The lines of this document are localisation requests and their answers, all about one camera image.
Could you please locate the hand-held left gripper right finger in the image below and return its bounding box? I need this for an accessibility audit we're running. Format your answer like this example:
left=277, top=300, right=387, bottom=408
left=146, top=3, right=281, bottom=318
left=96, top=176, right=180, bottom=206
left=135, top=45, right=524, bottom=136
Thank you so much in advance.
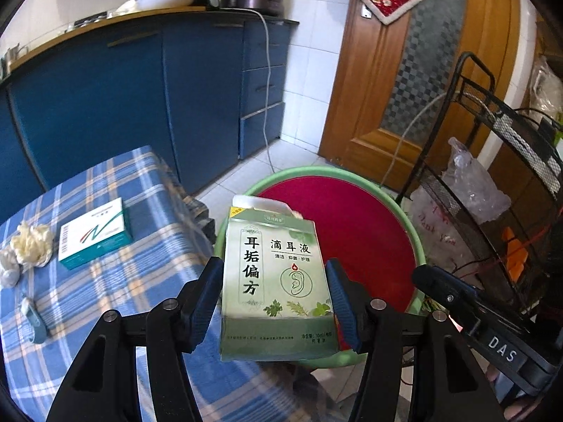
left=324, top=258, right=506, bottom=422

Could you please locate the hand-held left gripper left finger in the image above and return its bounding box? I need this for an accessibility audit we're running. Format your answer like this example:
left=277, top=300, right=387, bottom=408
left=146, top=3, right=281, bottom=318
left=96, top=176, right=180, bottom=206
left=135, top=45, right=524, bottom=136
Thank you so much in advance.
left=46, top=256, right=225, bottom=422

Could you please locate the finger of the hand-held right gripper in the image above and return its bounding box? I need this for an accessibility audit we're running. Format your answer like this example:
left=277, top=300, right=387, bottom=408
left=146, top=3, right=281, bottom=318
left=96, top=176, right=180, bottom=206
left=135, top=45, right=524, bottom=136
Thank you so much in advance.
left=411, top=265, right=481, bottom=331

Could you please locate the pale green medicine box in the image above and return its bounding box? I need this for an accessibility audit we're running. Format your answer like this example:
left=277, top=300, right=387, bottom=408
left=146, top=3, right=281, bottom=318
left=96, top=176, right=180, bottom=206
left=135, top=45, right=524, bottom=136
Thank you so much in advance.
left=219, top=194, right=340, bottom=361

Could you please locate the person's right hand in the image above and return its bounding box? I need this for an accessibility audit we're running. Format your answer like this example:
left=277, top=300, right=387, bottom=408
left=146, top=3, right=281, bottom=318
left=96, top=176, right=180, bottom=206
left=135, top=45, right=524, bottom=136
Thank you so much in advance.
left=501, top=393, right=535, bottom=422

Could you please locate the white bag with red print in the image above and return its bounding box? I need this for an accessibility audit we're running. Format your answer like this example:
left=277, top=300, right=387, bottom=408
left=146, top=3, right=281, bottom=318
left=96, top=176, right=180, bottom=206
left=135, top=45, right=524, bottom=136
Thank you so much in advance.
left=409, top=185, right=462, bottom=264

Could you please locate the blue plaid tablecloth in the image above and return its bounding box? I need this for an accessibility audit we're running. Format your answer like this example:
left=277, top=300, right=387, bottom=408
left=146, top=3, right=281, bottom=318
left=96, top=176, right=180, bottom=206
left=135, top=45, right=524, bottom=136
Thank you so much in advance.
left=0, top=146, right=282, bottom=422

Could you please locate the clear plastic bag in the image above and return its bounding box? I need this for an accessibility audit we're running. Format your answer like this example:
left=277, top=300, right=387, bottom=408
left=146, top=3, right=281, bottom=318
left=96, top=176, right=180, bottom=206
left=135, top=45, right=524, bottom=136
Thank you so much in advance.
left=442, top=137, right=512, bottom=225

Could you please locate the white and teal box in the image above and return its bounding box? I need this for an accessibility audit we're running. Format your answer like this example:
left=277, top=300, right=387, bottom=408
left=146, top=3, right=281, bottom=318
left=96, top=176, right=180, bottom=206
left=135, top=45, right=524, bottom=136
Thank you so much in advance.
left=58, top=198, right=134, bottom=271

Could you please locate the small pale blue bottle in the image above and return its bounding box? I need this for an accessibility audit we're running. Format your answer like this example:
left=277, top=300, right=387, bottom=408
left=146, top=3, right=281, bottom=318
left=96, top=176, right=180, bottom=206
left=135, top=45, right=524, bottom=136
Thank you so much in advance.
left=20, top=296, right=48, bottom=344

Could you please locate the crumpled white tissue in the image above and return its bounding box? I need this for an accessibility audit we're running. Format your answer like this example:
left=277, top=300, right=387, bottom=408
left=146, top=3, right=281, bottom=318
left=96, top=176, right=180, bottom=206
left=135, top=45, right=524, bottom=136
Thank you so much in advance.
left=10, top=223, right=53, bottom=269

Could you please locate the wooden door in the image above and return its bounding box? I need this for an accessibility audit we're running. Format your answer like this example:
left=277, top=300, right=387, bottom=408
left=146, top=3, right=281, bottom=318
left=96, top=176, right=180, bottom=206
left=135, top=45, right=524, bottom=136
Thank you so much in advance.
left=319, top=0, right=542, bottom=194

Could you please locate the crumpled white wrapper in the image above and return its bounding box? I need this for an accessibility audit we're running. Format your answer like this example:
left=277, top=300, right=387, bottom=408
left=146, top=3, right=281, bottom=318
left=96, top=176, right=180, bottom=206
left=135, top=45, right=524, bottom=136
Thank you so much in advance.
left=0, top=246, right=20, bottom=288

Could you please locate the blue kitchen cabinet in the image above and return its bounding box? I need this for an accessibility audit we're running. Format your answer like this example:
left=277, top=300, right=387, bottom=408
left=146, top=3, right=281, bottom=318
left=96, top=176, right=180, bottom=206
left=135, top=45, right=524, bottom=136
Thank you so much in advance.
left=0, top=6, right=247, bottom=216

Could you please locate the blue drawer unit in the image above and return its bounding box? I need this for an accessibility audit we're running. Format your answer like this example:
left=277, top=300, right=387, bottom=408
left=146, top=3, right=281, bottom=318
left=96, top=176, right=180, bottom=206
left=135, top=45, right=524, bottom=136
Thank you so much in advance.
left=238, top=20, right=300, bottom=161

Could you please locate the clear plastic tray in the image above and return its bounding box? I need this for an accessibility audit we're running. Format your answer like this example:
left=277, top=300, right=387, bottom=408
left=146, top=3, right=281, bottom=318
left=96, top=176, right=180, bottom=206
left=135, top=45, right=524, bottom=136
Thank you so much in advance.
left=72, top=12, right=108, bottom=27

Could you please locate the metal kettle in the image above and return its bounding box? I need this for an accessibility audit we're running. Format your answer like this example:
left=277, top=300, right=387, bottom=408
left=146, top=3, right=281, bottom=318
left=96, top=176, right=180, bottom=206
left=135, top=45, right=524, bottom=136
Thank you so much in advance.
left=0, top=44, right=23, bottom=75

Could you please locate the thin grey hose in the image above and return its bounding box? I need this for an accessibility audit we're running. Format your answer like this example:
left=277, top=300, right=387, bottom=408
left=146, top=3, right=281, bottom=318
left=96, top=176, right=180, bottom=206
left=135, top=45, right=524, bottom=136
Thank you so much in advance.
left=382, top=92, right=467, bottom=190

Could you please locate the black wire rack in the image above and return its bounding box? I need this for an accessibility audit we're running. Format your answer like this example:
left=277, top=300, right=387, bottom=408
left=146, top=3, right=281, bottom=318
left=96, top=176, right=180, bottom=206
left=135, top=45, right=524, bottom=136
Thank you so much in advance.
left=396, top=51, right=563, bottom=317

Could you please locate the white power cable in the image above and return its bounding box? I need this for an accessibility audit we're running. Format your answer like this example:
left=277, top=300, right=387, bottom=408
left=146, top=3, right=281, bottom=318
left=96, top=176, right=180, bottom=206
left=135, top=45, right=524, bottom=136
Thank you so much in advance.
left=248, top=9, right=276, bottom=172

